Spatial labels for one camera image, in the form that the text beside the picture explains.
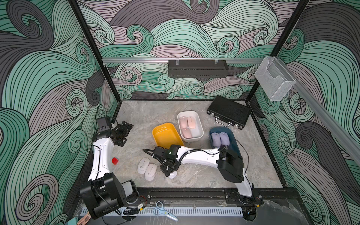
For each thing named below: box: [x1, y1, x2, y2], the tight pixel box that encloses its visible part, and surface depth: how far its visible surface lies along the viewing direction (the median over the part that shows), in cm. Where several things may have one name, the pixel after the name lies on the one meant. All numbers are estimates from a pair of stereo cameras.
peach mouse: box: [187, 116, 196, 129], surface depth 106 cm
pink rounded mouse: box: [179, 116, 188, 129], surface depth 105 cm
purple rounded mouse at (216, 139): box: [210, 132, 221, 148], surface depth 95 cm
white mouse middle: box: [144, 163, 158, 181], surface depth 81 cm
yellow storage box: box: [151, 122, 185, 150], surface depth 99 cm
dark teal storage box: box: [209, 126, 241, 157], surface depth 96 cm
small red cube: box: [112, 157, 119, 165], surface depth 85 cm
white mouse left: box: [137, 157, 150, 175], surface depth 83 cm
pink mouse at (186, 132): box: [181, 127, 193, 139], surface depth 100 cm
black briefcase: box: [206, 95, 251, 130], surface depth 108 cm
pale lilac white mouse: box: [168, 171, 178, 180], surface depth 79 cm
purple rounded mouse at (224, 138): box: [219, 131, 231, 146], surface depth 96 cm
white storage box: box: [177, 110, 204, 143], surface depth 103 cm
